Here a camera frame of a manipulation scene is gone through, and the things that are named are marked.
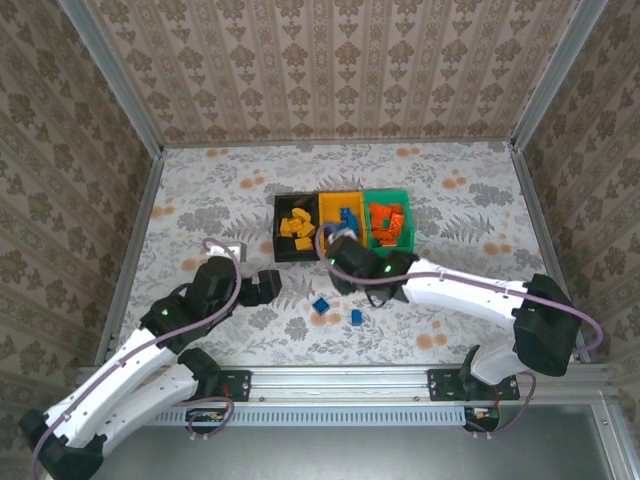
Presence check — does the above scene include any cable connector board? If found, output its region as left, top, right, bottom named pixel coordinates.
left=463, top=405, right=501, bottom=432
left=186, top=407, right=226, bottom=435

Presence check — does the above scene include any grey metal sheet panel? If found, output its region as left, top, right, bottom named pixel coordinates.
left=94, top=402, right=640, bottom=480

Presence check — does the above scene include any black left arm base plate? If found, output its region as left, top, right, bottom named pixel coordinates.
left=218, top=369, right=252, bottom=404

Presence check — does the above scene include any yellow plastic bin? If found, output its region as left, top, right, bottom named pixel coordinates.
left=317, top=191, right=369, bottom=251

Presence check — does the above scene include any aluminium table side rail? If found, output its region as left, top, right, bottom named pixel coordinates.
left=94, top=149, right=166, bottom=369
left=509, top=142, right=594, bottom=364

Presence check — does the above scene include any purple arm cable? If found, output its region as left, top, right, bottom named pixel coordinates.
left=30, top=238, right=245, bottom=480
left=315, top=223, right=605, bottom=441

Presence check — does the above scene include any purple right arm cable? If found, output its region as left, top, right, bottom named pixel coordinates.
left=315, top=223, right=605, bottom=441

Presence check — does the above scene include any green plastic bin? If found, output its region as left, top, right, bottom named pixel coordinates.
left=363, top=188, right=417, bottom=253

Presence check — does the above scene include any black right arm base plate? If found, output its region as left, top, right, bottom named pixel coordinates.
left=427, top=368, right=521, bottom=402

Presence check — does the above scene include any aluminium table back rail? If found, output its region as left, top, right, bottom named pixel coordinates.
left=162, top=139, right=516, bottom=150

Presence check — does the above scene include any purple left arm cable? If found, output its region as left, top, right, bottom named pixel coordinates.
left=30, top=238, right=245, bottom=480

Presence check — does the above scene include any left cable connector board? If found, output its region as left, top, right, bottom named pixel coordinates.
left=186, top=407, right=226, bottom=435

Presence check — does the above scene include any aluminium front frame rail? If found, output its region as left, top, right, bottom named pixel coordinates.
left=74, top=365, right=619, bottom=405

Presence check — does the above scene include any grey slotted cable duct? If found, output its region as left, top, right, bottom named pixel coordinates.
left=158, top=404, right=471, bottom=427

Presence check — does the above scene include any right cable connector board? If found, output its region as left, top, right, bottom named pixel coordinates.
left=463, top=405, right=501, bottom=432

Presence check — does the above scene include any black plastic bin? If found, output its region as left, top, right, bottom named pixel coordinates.
left=273, top=193, right=322, bottom=264

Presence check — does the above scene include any aluminium frame post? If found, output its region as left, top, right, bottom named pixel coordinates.
left=56, top=0, right=166, bottom=157
left=510, top=0, right=617, bottom=151

